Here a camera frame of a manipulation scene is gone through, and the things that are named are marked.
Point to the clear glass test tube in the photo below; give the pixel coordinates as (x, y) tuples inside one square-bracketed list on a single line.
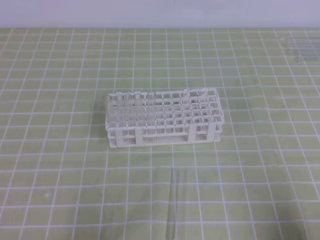
[(175, 222)]

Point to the white plastic test tube rack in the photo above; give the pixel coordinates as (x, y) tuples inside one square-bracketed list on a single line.
[(156, 118)]

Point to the green grid tablecloth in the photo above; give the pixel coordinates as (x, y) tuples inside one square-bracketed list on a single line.
[(59, 180)]

